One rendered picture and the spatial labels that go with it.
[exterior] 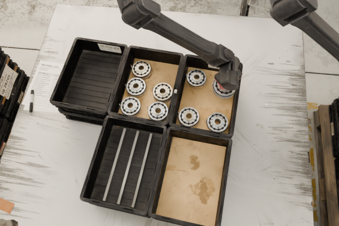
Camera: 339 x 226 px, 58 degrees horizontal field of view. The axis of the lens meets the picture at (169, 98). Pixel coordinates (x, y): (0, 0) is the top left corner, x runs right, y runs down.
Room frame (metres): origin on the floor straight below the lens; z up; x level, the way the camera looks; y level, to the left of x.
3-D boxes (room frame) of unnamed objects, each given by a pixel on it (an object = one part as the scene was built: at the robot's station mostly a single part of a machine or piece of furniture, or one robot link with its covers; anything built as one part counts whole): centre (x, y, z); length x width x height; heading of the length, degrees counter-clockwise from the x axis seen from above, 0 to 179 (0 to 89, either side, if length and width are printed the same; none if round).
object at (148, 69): (0.84, 0.13, 0.86); 0.10 x 0.10 x 0.01
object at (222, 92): (0.60, -0.25, 1.04); 0.10 x 0.10 x 0.01
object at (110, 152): (0.34, 0.23, 0.87); 0.40 x 0.30 x 0.11; 161
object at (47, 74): (0.90, 0.70, 0.70); 0.33 x 0.23 x 0.01; 166
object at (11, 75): (1.15, 1.13, 0.41); 0.31 x 0.02 x 0.16; 166
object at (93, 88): (0.82, 0.38, 0.87); 0.40 x 0.30 x 0.11; 161
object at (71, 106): (0.82, 0.38, 0.92); 0.40 x 0.30 x 0.02; 161
